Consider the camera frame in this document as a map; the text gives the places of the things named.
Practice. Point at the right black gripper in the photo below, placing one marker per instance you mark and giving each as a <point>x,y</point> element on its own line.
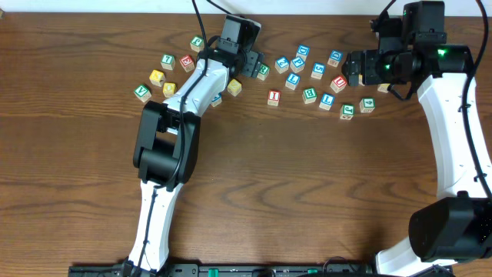
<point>356,68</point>

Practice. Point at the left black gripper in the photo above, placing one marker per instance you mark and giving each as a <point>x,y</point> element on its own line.
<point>251,64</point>

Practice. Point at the green block R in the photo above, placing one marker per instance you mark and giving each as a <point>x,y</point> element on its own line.
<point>263,72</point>

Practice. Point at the yellow block C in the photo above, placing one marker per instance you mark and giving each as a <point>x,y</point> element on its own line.
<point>234,87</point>

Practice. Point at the yellow block O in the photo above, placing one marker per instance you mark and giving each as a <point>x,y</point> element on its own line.
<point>169,89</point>

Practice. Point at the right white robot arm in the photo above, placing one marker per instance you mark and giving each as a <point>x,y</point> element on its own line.
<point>457,227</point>

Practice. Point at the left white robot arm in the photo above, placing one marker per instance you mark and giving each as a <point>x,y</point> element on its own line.
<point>166,150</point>

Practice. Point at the blue block 2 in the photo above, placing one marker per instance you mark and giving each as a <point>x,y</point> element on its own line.
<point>281,65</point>

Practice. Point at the blue block D right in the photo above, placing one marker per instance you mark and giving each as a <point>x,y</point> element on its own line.
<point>335,58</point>

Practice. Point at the blue block d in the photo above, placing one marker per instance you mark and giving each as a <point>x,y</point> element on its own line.
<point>303,52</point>
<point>335,58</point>

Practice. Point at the red block U right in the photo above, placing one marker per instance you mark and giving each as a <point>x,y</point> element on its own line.
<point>338,84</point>

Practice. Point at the green block 4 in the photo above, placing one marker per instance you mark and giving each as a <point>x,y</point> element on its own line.
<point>367,105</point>

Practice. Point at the red block I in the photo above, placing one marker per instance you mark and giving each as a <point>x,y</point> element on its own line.
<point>274,97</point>

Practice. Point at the blue block T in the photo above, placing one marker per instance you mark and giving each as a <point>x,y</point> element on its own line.
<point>217,100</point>

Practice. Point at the blue block P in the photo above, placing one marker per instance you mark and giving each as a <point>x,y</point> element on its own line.
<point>297,64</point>

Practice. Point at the green block J lower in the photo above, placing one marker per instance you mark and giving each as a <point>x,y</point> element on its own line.
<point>347,112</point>

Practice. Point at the green block j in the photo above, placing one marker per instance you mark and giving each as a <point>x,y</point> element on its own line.
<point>197,44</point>
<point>347,112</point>

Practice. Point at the blue block 5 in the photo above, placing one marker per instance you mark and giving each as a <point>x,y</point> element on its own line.
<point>318,70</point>

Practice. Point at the green block J top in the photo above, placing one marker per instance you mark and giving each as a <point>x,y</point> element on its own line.
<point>197,44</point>

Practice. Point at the blue block D upper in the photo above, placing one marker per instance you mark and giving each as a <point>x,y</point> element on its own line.
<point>303,52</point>

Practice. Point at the blue block L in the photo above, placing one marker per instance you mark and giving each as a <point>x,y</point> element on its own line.
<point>326,102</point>

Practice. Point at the red block E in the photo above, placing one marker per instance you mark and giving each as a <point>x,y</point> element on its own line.
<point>187,63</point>

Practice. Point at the green block B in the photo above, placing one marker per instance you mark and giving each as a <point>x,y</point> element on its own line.
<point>309,95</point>

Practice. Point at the green block 7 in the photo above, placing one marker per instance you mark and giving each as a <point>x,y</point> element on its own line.
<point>168,62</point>

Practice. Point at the yellow block A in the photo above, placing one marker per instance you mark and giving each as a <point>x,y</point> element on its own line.
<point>157,78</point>

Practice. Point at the green block V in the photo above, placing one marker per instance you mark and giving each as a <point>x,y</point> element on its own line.
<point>143,93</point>

